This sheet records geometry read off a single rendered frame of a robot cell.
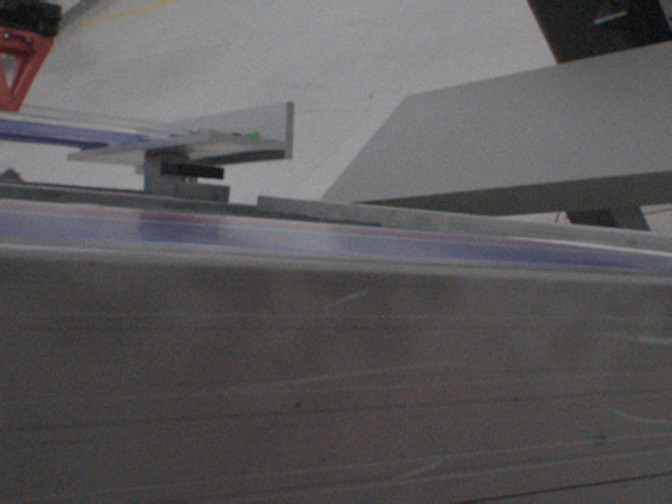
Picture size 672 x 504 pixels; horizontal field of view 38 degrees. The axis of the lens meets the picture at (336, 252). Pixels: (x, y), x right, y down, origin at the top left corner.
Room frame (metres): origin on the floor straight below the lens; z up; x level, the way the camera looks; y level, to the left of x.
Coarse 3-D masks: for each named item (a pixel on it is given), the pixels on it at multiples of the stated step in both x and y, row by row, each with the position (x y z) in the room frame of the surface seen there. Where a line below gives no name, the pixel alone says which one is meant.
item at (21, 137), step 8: (0, 136) 1.17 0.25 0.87; (8, 136) 1.17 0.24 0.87; (16, 136) 1.18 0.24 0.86; (24, 136) 1.18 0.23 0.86; (32, 136) 1.19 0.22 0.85; (40, 136) 1.19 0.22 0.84; (48, 136) 1.20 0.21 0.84; (56, 136) 1.20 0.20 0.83; (40, 144) 1.20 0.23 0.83; (48, 144) 1.19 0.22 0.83; (56, 144) 1.20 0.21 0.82; (64, 144) 1.20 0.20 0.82; (72, 144) 1.21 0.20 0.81; (80, 144) 1.21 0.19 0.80; (88, 144) 1.21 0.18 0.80; (96, 144) 1.22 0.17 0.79; (104, 144) 1.22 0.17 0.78
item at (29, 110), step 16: (0, 112) 0.97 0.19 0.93; (16, 112) 0.97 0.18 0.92; (32, 112) 0.97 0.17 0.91; (48, 112) 0.98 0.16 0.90; (64, 112) 0.99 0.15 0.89; (80, 112) 0.99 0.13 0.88; (128, 128) 1.02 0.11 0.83; (144, 128) 1.02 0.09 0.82; (160, 128) 1.03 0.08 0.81; (176, 128) 1.04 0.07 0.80; (192, 128) 1.04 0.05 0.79
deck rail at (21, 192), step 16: (0, 192) 0.82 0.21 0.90; (16, 192) 0.82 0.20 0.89; (32, 192) 0.83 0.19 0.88; (48, 192) 0.83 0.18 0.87; (64, 192) 0.84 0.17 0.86; (80, 192) 0.84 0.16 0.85; (96, 192) 0.85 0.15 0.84; (112, 192) 0.86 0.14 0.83; (176, 208) 0.87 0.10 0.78; (192, 208) 0.87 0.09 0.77; (208, 208) 0.88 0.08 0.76; (224, 208) 0.89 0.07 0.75; (240, 208) 0.89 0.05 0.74
